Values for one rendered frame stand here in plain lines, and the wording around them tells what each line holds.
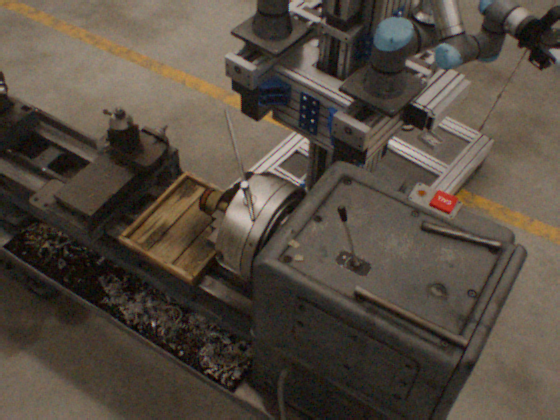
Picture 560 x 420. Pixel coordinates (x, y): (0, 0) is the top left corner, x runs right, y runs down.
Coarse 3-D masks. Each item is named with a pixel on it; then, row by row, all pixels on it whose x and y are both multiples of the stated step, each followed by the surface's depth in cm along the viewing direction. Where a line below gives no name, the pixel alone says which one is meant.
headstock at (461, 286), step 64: (320, 192) 176; (384, 192) 177; (256, 256) 166; (320, 256) 162; (384, 256) 163; (448, 256) 163; (512, 256) 164; (256, 320) 183; (320, 320) 165; (384, 320) 151; (448, 320) 151; (384, 384) 167; (448, 384) 153
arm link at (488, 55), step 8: (480, 32) 185; (488, 32) 183; (496, 32) 183; (504, 32) 182; (480, 40) 183; (488, 40) 184; (496, 40) 184; (488, 48) 184; (496, 48) 186; (480, 56) 185; (488, 56) 188; (496, 56) 189
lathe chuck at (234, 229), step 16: (256, 176) 183; (272, 176) 185; (240, 192) 178; (256, 192) 178; (272, 192) 178; (240, 208) 176; (256, 208) 175; (224, 224) 177; (240, 224) 176; (224, 240) 178; (240, 240) 176; (224, 256) 182; (240, 256) 178; (240, 272) 183
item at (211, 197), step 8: (208, 192) 194; (216, 192) 193; (224, 192) 193; (200, 200) 194; (208, 200) 192; (216, 200) 191; (224, 200) 192; (200, 208) 195; (208, 208) 193; (216, 208) 192; (224, 208) 191
